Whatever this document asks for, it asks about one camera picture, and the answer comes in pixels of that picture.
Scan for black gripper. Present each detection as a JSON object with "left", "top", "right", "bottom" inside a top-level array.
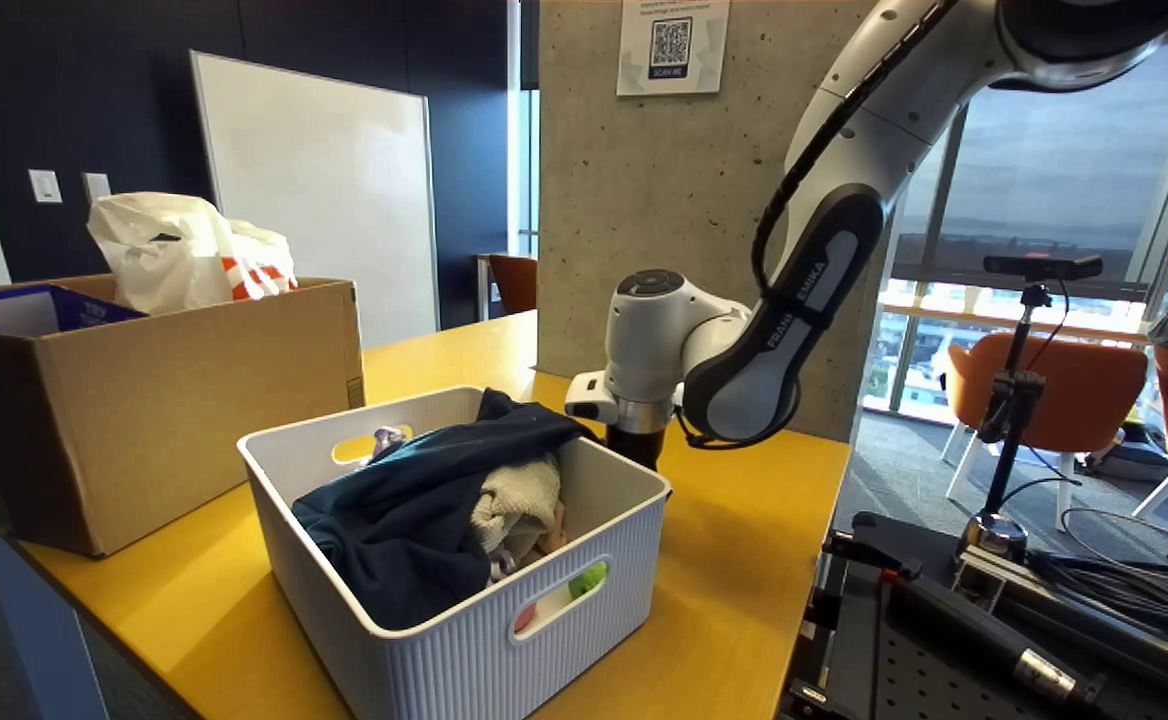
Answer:
[{"left": 605, "top": 426, "right": 663, "bottom": 467}]

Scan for navy blue t-shirt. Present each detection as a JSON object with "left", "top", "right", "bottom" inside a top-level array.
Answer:
[{"left": 292, "top": 391, "right": 579, "bottom": 629}]

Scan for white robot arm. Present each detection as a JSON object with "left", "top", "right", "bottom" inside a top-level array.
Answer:
[{"left": 562, "top": 0, "right": 1168, "bottom": 464}]

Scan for beige cloth in container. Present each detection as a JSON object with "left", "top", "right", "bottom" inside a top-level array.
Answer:
[{"left": 473, "top": 454, "right": 562, "bottom": 580}]

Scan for white ribbed storage container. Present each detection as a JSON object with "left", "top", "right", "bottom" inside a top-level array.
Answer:
[{"left": 235, "top": 389, "right": 667, "bottom": 720}]

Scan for black perforated mounting board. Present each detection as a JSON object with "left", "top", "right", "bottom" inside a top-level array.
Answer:
[{"left": 775, "top": 510, "right": 1168, "bottom": 720}]

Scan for white whiteboard panel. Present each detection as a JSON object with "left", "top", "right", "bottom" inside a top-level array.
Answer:
[{"left": 192, "top": 53, "right": 441, "bottom": 346}]

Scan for orange chair left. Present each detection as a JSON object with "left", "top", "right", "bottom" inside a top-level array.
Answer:
[{"left": 943, "top": 333, "right": 1146, "bottom": 492}]

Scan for white plastic bag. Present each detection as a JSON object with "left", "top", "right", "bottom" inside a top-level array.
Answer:
[{"left": 87, "top": 192, "right": 295, "bottom": 315}]

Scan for brown cardboard box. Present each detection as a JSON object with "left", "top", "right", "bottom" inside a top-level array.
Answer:
[{"left": 0, "top": 274, "right": 365, "bottom": 554}]

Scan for camera on black tripod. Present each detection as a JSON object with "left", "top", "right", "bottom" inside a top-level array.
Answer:
[{"left": 962, "top": 250, "right": 1103, "bottom": 559}]

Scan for QR code wall sign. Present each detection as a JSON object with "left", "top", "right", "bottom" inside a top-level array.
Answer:
[{"left": 617, "top": 0, "right": 727, "bottom": 99}]

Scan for wall light switches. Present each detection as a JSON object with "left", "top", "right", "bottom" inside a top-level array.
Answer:
[{"left": 26, "top": 167, "right": 112, "bottom": 204}]

